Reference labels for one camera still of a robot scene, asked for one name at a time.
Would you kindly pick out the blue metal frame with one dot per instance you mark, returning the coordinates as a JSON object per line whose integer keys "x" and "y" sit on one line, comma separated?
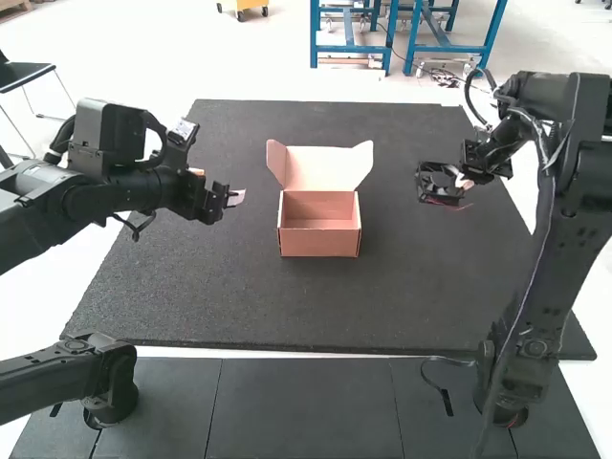
{"x": 449, "y": 48}
{"x": 351, "y": 48}

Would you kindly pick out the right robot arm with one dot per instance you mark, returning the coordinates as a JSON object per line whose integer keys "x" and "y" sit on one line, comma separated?
{"x": 559, "y": 268}

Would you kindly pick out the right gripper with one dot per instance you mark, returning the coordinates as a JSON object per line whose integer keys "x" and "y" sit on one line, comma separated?
{"x": 495, "y": 165}

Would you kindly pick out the black square fan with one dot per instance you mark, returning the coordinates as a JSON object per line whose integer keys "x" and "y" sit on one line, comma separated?
{"x": 437, "y": 186}

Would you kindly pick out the cardboard box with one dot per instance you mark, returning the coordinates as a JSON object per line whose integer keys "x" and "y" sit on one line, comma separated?
{"x": 318, "y": 215}

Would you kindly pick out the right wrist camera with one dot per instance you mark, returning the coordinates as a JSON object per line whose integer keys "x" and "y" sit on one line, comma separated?
{"x": 470, "y": 150}

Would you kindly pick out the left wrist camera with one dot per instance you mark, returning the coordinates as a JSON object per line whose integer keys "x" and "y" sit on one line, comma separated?
{"x": 182, "y": 130}

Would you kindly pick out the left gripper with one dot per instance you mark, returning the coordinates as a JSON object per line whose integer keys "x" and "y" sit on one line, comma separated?
{"x": 198, "y": 198}

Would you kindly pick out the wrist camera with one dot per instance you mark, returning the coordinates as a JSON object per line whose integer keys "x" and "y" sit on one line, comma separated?
{"x": 182, "y": 130}
{"x": 470, "y": 150}

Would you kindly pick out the dark base panel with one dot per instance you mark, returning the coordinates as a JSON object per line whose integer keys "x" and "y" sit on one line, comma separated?
{"x": 430, "y": 430}
{"x": 306, "y": 411}
{"x": 158, "y": 411}

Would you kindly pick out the yellow cart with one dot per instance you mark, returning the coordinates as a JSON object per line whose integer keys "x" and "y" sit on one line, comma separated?
{"x": 244, "y": 6}

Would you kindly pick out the black mat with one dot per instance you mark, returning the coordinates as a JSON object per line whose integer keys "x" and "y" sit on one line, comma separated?
{"x": 239, "y": 296}

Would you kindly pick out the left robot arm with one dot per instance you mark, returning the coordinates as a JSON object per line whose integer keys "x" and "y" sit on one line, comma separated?
{"x": 119, "y": 191}

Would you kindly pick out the black chair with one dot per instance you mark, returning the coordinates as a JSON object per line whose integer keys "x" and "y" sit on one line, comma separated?
{"x": 24, "y": 74}

